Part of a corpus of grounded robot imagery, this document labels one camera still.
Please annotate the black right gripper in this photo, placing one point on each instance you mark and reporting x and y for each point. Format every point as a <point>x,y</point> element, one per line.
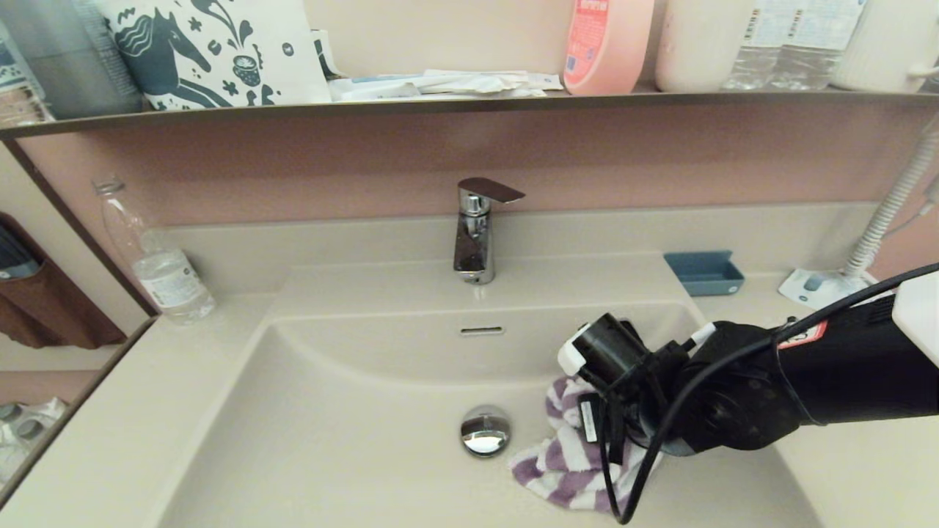
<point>612,418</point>

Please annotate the purple white striped towel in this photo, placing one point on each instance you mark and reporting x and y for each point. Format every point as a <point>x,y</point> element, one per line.
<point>565,469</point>

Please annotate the chrome faucet body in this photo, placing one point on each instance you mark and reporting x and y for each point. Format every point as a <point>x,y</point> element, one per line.
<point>474,246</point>

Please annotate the beige wash basin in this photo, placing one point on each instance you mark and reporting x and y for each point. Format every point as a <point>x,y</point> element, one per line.
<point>330,455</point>

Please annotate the chrome drain stopper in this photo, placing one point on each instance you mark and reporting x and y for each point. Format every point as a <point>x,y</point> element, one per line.
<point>486,431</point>

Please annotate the blue soap dish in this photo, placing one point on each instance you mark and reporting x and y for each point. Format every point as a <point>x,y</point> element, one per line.
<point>704,276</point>

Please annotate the white paper leaflets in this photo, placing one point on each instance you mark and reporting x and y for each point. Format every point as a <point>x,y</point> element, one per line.
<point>807,287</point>

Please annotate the small white sachet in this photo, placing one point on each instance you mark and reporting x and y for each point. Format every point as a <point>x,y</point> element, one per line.
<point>546,81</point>

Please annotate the brown shelf ledge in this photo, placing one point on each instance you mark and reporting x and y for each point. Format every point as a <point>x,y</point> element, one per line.
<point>469,105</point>

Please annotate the long white sachet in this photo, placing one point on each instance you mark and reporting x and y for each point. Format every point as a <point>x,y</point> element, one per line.
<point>477,81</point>

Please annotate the pink plastic bottle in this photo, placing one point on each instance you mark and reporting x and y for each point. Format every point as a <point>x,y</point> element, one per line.
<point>609,44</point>

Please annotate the white cream container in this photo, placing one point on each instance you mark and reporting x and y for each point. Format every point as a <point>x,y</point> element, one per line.
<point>700,44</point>

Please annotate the clear plastic water bottle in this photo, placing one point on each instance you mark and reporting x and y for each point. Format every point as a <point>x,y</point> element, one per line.
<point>169,280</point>
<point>755,51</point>
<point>814,51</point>

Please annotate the flat white packet blue stripe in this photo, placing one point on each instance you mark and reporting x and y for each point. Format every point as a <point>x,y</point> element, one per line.
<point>374,89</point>

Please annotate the white ribbed mug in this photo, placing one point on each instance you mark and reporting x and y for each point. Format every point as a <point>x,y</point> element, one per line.
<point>884,37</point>

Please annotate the white bag blue horse print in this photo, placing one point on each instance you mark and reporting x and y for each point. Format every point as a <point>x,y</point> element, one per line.
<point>297,70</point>

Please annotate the clear wrapped bottles pack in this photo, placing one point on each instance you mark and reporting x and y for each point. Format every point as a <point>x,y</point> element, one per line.
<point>26,440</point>

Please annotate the dark grey item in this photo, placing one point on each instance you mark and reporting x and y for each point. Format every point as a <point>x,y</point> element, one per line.
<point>15,260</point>

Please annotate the clear printed packet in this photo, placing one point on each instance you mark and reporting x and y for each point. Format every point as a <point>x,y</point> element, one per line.
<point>18,81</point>

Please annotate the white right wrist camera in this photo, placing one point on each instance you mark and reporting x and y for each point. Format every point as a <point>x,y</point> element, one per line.
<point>571,358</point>

